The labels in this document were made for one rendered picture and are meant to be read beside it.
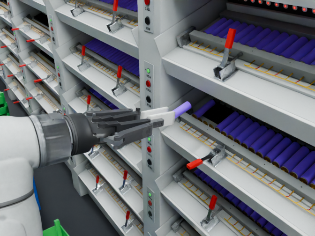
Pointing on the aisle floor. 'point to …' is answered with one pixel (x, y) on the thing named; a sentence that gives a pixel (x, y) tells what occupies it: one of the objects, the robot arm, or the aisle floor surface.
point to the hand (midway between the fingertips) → (157, 118)
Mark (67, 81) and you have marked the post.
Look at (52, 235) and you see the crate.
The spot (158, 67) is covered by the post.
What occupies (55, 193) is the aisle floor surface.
